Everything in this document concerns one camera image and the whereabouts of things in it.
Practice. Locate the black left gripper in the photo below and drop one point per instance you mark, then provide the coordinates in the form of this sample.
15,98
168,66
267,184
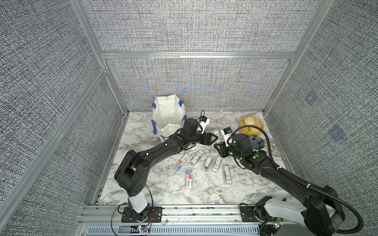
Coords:
208,136

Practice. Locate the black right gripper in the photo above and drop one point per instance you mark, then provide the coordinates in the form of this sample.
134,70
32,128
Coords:
222,150

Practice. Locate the clear compass case white label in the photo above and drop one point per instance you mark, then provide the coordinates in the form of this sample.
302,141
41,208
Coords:
216,165

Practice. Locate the clear compass case barcode label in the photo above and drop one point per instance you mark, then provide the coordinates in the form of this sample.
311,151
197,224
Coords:
227,175

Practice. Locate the small clear compass case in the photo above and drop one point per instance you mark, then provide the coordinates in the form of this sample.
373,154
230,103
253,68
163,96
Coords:
207,163

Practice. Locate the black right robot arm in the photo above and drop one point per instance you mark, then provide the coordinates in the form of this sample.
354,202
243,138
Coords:
320,213

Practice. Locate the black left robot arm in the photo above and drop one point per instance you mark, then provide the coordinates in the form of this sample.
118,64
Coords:
133,171

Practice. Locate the compass case red label front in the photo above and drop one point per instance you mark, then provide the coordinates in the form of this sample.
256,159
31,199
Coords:
189,178

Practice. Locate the compass case red label blue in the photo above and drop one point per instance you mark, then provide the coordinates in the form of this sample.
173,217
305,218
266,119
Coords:
180,164

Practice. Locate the dark blue patterned bowl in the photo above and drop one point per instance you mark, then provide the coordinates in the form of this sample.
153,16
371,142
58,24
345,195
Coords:
256,142

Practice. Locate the cream steamed bun far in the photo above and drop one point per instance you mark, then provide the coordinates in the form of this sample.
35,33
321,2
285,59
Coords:
249,120

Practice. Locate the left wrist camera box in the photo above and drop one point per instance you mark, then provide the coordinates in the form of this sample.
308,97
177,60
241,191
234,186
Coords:
203,122

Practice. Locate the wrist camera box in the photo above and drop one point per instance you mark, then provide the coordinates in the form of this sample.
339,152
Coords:
203,122
227,135

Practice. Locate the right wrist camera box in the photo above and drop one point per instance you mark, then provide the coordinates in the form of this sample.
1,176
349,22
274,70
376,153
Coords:
227,135

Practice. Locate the white canvas bag blue handles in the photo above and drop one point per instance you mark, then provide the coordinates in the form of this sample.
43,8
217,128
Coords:
168,115

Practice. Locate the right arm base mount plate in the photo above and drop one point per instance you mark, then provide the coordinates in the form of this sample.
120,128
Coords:
251,213

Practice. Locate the aluminium front rail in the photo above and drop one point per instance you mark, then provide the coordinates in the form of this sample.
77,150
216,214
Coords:
174,220

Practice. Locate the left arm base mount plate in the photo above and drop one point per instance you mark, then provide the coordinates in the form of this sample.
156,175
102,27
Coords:
151,214

